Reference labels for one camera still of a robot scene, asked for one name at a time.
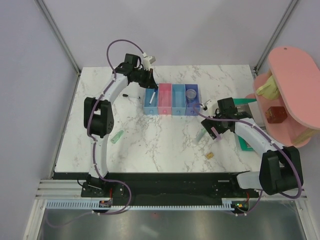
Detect light blue left bin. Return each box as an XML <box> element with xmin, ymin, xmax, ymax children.
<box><xmin>143</xmin><ymin>89</ymin><xmax>159</xmax><ymax>116</ymax></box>

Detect small gold binder clip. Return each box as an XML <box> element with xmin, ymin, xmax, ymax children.
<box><xmin>205</xmin><ymin>152</ymin><xmax>214</xmax><ymax>160</ymax></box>

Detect pink plastic bin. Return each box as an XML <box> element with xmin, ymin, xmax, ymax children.
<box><xmin>157</xmin><ymin>83</ymin><xmax>172</xmax><ymax>115</ymax></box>

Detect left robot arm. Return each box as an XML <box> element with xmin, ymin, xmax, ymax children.
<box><xmin>83</xmin><ymin>53</ymin><xmax>158</xmax><ymax>179</ymax></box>

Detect brown cube on shelf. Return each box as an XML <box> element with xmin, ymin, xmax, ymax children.
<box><xmin>265</xmin><ymin>106</ymin><xmax>288</xmax><ymax>124</ymax></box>

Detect green correction tape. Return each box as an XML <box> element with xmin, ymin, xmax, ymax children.
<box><xmin>193</xmin><ymin>128</ymin><xmax>207</xmax><ymax>145</ymax></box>
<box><xmin>110</xmin><ymin>130</ymin><xmax>124</xmax><ymax>144</ymax></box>

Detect pink wooden shelf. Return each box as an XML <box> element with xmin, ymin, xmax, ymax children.
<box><xmin>252</xmin><ymin>46</ymin><xmax>320</xmax><ymax>148</ymax></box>

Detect dark blue plastic bin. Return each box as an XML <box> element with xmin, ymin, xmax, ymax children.
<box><xmin>185</xmin><ymin>84</ymin><xmax>201</xmax><ymax>116</ymax></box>

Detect clear jar of clips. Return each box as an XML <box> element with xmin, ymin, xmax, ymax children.
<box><xmin>185</xmin><ymin>89</ymin><xmax>197</xmax><ymax>102</ymax></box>

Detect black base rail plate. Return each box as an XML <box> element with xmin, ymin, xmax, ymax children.
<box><xmin>53</xmin><ymin>172</ymin><xmax>258</xmax><ymax>206</ymax></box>

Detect blue whiteboard marker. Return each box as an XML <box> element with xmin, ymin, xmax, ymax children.
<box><xmin>149</xmin><ymin>91</ymin><xmax>156</xmax><ymax>105</ymax></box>

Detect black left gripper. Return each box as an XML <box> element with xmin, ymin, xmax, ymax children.
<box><xmin>133</xmin><ymin>67</ymin><xmax>158</xmax><ymax>90</ymax></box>

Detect pink correction tape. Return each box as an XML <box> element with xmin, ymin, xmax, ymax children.
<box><xmin>211</xmin><ymin>127</ymin><xmax>222</xmax><ymax>141</ymax></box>

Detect yellow cup on shelf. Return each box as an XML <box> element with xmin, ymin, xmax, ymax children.
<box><xmin>255</xmin><ymin>75</ymin><xmax>280</xmax><ymax>100</ymax></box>

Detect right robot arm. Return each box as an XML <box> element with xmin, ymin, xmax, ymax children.
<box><xmin>199</xmin><ymin>97</ymin><xmax>304</xmax><ymax>199</ymax></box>

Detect teal blue plastic bin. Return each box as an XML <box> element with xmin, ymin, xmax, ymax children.
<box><xmin>172</xmin><ymin>84</ymin><xmax>186</xmax><ymax>116</ymax></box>

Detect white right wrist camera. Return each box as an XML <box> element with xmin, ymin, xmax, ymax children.
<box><xmin>201</xmin><ymin>99</ymin><xmax>216</xmax><ymax>111</ymax></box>

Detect aluminium frame rails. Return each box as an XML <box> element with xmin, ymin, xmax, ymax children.
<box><xmin>24</xmin><ymin>173</ymin><xmax>311</xmax><ymax>240</ymax></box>

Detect green book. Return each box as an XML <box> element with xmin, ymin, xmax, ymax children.
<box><xmin>231</xmin><ymin>98</ymin><xmax>266</xmax><ymax>152</ymax></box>

